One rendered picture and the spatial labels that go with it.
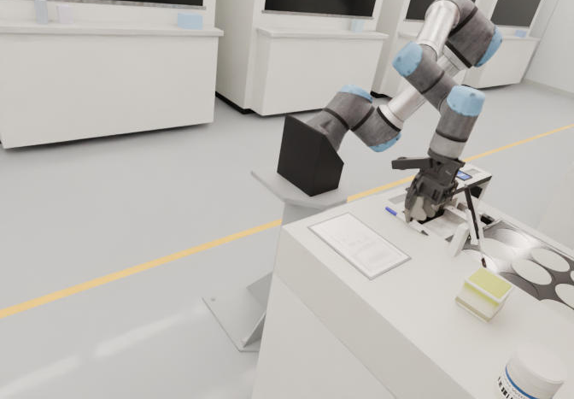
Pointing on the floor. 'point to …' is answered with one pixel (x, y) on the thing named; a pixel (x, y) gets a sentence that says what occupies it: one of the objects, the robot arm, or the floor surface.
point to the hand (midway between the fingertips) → (408, 216)
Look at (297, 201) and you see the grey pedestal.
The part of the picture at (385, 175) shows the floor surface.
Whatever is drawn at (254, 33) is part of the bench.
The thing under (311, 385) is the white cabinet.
